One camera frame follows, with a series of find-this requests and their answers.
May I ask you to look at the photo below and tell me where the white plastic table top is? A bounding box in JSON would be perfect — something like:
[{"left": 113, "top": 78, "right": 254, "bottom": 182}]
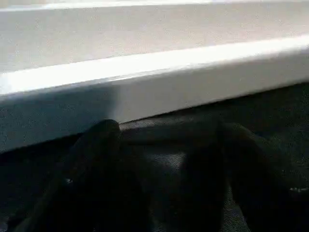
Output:
[{"left": 0, "top": 0, "right": 309, "bottom": 154}]

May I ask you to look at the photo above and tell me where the black mat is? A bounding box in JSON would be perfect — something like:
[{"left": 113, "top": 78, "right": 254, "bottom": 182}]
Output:
[{"left": 0, "top": 82, "right": 309, "bottom": 232}]

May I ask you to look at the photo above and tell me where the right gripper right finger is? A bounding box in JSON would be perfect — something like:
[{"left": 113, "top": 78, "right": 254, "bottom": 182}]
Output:
[{"left": 220, "top": 122, "right": 309, "bottom": 232}]

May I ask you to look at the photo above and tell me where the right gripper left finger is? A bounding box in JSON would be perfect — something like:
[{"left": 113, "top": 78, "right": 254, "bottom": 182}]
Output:
[{"left": 9, "top": 119, "right": 151, "bottom": 232}]

